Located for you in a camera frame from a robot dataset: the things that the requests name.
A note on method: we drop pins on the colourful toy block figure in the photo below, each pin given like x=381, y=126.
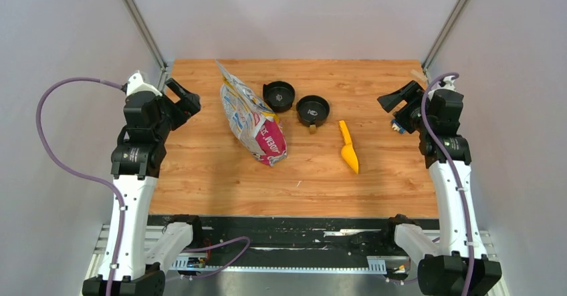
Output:
x=397, y=127

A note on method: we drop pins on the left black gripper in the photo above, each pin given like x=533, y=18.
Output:
x=186, y=106

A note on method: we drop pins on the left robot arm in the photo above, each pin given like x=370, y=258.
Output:
x=127, y=268

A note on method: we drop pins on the black bowl right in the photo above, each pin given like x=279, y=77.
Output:
x=312, y=110

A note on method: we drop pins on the pet food bag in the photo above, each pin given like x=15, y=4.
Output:
x=252, y=122

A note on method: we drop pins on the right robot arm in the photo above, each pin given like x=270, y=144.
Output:
x=458, y=263

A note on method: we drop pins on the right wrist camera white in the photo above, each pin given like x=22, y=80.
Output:
x=448, y=83

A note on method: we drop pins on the yellow plastic scoop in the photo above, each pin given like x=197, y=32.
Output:
x=348, y=152

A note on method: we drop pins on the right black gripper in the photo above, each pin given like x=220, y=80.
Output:
x=407, y=94

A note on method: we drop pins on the black bowl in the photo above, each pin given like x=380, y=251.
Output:
x=279, y=96
x=312, y=110

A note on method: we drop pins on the black bowl left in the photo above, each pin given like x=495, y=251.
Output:
x=279, y=96

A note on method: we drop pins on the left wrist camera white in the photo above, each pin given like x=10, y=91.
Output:
x=137, y=83

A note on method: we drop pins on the aluminium frame post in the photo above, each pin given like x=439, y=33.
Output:
x=145, y=33
x=444, y=33

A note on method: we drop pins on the right aluminium frame post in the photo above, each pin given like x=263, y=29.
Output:
x=444, y=33

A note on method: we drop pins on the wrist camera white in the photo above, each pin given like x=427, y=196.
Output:
x=137, y=83
x=448, y=83

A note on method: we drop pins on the left aluminium frame post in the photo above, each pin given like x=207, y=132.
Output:
x=145, y=33

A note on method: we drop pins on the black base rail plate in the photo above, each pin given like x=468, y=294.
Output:
x=295, y=242

